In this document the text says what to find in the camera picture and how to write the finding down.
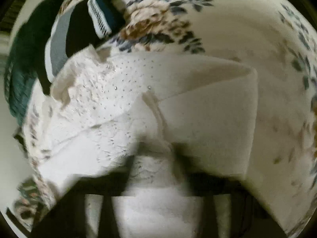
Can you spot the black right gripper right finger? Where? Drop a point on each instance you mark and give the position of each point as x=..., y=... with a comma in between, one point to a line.
x=248, y=218

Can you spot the dark green knitted cloth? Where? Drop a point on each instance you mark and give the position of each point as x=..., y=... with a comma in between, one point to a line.
x=26, y=61

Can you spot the white small garment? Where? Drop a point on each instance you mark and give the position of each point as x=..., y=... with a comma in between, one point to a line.
x=102, y=109

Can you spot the black grey striped garment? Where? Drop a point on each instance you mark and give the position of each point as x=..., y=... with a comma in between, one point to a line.
x=71, y=33

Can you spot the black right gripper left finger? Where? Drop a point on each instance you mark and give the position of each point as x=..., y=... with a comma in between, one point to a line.
x=68, y=219

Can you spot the floral and checked blanket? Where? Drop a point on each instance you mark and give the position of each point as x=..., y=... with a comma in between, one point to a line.
x=272, y=37

